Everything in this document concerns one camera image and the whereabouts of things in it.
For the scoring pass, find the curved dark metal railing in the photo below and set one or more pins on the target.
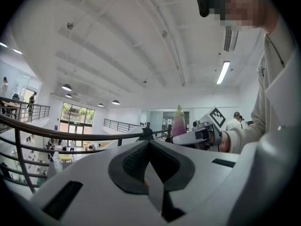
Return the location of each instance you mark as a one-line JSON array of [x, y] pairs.
[[21, 149]]

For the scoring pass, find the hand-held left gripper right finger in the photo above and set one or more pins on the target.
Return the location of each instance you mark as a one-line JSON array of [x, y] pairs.
[[207, 173]]

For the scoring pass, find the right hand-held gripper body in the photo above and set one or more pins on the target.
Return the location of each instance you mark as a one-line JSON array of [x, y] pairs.
[[212, 123]]

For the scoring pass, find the purple eggplant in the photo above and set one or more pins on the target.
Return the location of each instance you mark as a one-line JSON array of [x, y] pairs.
[[178, 123]]

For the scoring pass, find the person's head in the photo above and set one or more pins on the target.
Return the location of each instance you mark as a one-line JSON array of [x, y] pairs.
[[265, 13]]

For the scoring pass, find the clear plastic bottle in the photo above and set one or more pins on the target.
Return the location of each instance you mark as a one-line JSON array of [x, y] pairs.
[[57, 162]]

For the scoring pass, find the glass entrance doors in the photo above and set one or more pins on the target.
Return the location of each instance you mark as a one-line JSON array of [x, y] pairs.
[[77, 119]]

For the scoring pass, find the ceiling air vent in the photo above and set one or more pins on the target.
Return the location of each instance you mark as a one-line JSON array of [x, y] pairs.
[[229, 39]]

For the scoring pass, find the person's beige sweater torso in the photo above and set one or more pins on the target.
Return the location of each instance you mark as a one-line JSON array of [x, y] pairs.
[[282, 91]]

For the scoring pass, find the straight dark balcony railing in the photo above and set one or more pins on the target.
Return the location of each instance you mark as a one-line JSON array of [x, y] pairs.
[[35, 112]]

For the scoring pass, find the long fluorescent ceiling light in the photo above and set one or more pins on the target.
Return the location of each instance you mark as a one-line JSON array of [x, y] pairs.
[[223, 72]]

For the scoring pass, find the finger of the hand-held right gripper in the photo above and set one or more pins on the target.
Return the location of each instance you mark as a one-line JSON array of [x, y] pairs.
[[188, 139]]

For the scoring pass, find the black bracket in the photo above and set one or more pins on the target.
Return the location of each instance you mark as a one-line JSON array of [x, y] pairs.
[[145, 134]]

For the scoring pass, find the large dome pendant lamp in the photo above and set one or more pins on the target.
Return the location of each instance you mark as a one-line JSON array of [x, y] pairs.
[[66, 87]]

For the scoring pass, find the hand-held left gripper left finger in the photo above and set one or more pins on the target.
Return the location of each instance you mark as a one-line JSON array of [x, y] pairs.
[[94, 173]]

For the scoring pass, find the ceiling light strip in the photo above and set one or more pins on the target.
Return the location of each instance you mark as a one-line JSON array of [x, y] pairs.
[[2, 44], [17, 51]]

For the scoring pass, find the person's right forearm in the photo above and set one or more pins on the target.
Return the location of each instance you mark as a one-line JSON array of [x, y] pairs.
[[244, 135]]

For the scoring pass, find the black head-worn camera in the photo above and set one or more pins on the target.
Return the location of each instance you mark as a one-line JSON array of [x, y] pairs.
[[203, 3]]

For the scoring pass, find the white ceiling pipe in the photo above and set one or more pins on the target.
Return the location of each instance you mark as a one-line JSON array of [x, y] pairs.
[[169, 43]]

